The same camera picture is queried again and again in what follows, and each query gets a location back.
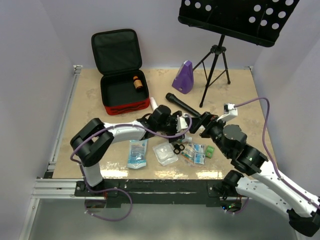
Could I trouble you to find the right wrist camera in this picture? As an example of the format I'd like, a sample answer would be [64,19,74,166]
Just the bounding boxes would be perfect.
[216,103,238,122]

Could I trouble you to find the brown medicine bottle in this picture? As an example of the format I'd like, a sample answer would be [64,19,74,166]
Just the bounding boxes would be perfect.
[133,76,143,91]

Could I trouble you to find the white gauze packet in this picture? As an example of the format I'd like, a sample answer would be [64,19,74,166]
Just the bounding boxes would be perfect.
[152,142,179,166]

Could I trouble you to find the red black medicine case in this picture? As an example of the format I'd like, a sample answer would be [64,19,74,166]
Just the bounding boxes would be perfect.
[91,29,150,116]

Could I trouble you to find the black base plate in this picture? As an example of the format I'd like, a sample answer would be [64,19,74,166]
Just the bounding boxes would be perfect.
[74,178,251,208]

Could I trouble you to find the blue pouch packet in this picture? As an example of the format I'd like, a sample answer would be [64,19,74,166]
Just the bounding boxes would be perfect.
[127,139,148,170]

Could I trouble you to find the green small box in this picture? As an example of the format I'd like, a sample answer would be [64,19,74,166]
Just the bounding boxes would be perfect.
[204,145,215,159]

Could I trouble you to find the black music stand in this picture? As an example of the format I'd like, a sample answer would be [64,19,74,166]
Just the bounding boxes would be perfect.
[177,0,300,109]

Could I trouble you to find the black handled scissors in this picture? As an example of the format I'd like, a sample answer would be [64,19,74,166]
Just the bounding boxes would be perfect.
[173,143,185,155]

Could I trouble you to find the bandage packets pile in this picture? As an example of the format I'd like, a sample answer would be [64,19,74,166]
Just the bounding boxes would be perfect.
[180,143,206,165]

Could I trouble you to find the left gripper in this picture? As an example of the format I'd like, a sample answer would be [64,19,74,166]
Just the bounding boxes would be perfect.
[156,111,185,143]

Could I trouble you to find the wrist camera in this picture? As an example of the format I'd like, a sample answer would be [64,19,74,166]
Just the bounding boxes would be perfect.
[176,114,189,132]
[216,103,238,122]

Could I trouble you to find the white plastic bottle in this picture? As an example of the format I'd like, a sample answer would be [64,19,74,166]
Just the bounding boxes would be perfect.
[173,134,193,143]

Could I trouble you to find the purple metronome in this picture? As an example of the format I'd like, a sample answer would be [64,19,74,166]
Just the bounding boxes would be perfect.
[171,60,194,95]

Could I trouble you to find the black microphone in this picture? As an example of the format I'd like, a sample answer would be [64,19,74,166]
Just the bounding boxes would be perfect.
[165,92,201,117]

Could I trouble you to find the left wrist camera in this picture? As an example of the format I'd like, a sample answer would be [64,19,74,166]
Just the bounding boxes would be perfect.
[176,114,189,132]

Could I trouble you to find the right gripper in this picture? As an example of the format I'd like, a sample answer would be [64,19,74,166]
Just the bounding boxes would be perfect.
[185,111,232,158]

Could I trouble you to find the aluminium frame rail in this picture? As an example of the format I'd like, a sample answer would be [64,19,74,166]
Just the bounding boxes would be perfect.
[19,65,83,240]

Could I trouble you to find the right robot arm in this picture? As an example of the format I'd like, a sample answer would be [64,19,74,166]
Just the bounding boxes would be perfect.
[186,112,320,237]

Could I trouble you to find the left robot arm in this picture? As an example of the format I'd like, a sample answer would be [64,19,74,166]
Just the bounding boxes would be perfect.
[70,105,192,196]

